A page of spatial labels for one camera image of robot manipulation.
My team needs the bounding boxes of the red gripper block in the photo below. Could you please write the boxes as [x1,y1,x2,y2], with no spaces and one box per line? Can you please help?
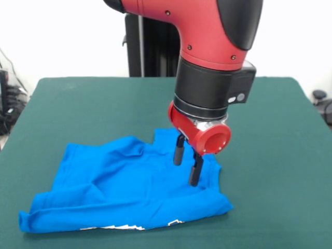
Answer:
[167,100,232,187]

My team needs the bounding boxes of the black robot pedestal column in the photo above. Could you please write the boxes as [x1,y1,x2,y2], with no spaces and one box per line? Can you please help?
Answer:
[121,12,182,78]

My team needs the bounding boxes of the black cable pile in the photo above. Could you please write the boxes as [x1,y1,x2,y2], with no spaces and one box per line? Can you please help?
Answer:
[0,84,29,136]

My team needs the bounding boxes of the blue printed t-shirt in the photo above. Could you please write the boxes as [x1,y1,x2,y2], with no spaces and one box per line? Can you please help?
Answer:
[18,128,234,234]

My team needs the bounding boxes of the dark green table cloth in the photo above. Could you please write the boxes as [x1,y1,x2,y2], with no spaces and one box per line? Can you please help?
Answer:
[0,76,332,249]

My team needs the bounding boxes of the gray office chair base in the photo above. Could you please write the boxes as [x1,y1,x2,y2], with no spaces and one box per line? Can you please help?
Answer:
[312,89,332,124]

